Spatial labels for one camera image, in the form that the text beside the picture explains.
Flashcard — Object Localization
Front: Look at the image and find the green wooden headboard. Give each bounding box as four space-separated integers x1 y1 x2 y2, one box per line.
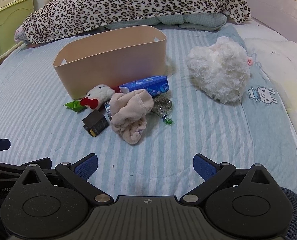
0 0 35 67

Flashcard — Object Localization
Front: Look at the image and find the small black box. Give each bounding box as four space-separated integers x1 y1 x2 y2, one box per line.
82 110 109 137

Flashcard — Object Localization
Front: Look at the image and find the beige plastic storage bin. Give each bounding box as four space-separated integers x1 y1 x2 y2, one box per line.
53 25 167 100

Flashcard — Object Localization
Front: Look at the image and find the blue striped bed sheet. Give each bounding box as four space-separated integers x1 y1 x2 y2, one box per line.
0 24 297 198

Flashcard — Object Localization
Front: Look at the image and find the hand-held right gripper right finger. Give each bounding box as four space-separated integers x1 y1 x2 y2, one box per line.
180 153 280 203

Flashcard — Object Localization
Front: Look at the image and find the blue toothpaste box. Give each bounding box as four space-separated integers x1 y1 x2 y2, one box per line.
119 76 169 97

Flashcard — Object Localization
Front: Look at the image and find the small blue white packet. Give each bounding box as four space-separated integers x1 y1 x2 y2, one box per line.
104 102 113 121

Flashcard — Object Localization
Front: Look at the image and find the green checked quilt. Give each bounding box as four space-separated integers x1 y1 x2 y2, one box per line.
105 12 227 32

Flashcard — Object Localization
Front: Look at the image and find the small white plush red bow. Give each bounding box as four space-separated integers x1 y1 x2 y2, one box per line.
80 84 115 110

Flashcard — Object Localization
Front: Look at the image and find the clear packet of dried herbs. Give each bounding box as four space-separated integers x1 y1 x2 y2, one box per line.
151 95 174 125

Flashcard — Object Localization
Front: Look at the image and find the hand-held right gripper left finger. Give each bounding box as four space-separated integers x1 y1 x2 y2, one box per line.
20 154 114 207

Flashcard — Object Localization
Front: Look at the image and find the person's leg in jeans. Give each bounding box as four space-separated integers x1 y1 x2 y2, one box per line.
281 187 297 240

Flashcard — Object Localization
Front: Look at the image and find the large white plush toy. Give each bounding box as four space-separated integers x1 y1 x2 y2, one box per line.
186 36 254 105

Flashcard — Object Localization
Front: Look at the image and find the beige crumpled sock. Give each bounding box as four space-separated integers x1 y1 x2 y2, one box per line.
110 89 154 145

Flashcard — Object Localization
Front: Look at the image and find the green snack packet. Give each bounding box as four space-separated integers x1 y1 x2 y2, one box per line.
64 100 86 112

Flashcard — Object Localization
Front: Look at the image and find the leopard print blanket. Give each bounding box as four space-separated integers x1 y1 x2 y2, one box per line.
15 0 251 47

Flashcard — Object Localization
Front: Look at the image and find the white quilted mattress pad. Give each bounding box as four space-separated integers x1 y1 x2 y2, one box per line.
235 16 297 202

